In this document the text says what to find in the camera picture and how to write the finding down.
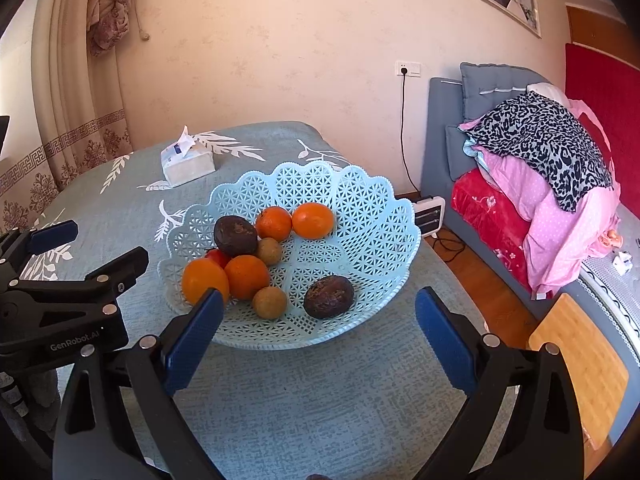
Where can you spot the small orange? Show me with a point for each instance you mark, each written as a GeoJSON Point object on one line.
{"type": "Point", "coordinates": [273, 223]}

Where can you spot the small grey cushion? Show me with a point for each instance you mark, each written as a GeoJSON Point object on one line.
{"type": "Point", "coordinates": [457, 152]}

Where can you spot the light blue plastic lattice basket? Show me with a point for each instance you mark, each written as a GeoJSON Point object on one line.
{"type": "Point", "coordinates": [360, 250]}

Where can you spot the small white box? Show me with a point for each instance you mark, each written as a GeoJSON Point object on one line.
{"type": "Point", "coordinates": [622, 262]}

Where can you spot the large grey pillow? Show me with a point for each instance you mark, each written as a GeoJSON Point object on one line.
{"type": "Point", "coordinates": [492, 82]}

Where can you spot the beige patterned curtain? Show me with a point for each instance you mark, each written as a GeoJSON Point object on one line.
{"type": "Point", "coordinates": [65, 110]}

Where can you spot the large orange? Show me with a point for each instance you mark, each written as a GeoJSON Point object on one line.
{"type": "Point", "coordinates": [246, 277]}
{"type": "Point", "coordinates": [202, 277]}

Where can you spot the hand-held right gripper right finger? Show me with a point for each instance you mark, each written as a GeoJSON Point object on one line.
{"type": "Point", "coordinates": [445, 345]}

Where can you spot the red tomato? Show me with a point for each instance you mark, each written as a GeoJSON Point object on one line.
{"type": "Point", "coordinates": [217, 257]}

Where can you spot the white pillow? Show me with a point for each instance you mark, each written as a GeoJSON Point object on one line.
{"type": "Point", "coordinates": [550, 92]}

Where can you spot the grey bed sheet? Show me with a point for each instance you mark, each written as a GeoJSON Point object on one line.
{"type": "Point", "coordinates": [615, 300]}

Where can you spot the white electric heater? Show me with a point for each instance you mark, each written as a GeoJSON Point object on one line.
{"type": "Point", "coordinates": [430, 216]}

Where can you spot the leopard print cloth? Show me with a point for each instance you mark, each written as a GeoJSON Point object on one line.
{"type": "Point", "coordinates": [545, 145]}

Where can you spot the floral curtain tieback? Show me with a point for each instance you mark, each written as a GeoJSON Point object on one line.
{"type": "Point", "coordinates": [112, 15]}

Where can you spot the dark purple passion fruit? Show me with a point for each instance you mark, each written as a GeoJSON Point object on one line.
{"type": "Point", "coordinates": [328, 297]}
{"type": "Point", "coordinates": [235, 236]}

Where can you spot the grey padded headboard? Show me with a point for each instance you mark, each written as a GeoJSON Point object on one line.
{"type": "Point", "coordinates": [437, 135]}

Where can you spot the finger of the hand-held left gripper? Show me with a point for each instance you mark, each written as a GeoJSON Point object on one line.
{"type": "Point", "coordinates": [110, 275]}
{"type": "Point", "coordinates": [52, 236]}

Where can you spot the red wall panel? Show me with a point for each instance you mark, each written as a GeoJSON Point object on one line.
{"type": "Point", "coordinates": [610, 105]}

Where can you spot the small pink toy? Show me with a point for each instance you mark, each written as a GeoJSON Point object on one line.
{"type": "Point", "coordinates": [609, 239]}

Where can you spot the tissue pack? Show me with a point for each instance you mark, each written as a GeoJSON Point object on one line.
{"type": "Point", "coordinates": [189, 167]}

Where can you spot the brown longan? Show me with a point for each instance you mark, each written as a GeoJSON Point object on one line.
{"type": "Point", "coordinates": [269, 303]}
{"type": "Point", "coordinates": [270, 252]}

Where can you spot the orange wooden wall panel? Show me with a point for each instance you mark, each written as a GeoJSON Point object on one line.
{"type": "Point", "coordinates": [595, 30]}

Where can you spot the pile of clothes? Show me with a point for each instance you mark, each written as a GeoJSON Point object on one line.
{"type": "Point", "coordinates": [560, 240]}

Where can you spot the red floral blanket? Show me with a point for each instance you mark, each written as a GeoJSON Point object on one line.
{"type": "Point", "coordinates": [487, 220]}

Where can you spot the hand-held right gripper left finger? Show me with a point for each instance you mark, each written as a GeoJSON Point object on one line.
{"type": "Point", "coordinates": [192, 340]}

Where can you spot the white wall outlet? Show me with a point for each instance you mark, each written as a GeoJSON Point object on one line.
{"type": "Point", "coordinates": [408, 69]}

